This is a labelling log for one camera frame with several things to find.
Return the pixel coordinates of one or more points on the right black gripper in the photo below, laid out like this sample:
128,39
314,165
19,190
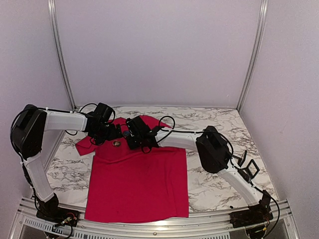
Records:
132,145

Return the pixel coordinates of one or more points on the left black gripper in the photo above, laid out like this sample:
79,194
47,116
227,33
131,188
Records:
113,134

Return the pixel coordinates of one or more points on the brown round brooch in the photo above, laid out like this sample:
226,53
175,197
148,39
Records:
116,143

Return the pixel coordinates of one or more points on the red t-shirt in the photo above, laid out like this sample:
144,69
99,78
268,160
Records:
135,186

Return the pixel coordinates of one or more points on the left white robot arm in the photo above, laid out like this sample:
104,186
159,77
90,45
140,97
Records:
27,133

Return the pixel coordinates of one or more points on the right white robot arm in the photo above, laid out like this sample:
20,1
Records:
215,152

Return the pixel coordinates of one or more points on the black open display box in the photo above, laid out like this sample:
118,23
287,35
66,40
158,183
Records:
241,160
252,169

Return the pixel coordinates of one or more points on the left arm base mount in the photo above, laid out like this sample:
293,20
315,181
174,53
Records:
58,216

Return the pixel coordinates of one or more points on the left aluminium frame post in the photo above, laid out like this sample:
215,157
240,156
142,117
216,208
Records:
59,51

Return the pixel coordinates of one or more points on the aluminium frame post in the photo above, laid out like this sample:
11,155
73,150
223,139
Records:
59,51
261,23

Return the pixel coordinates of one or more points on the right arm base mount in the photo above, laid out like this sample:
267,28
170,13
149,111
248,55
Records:
256,214

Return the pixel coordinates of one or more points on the right aluminium frame post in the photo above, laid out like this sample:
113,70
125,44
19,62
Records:
261,23

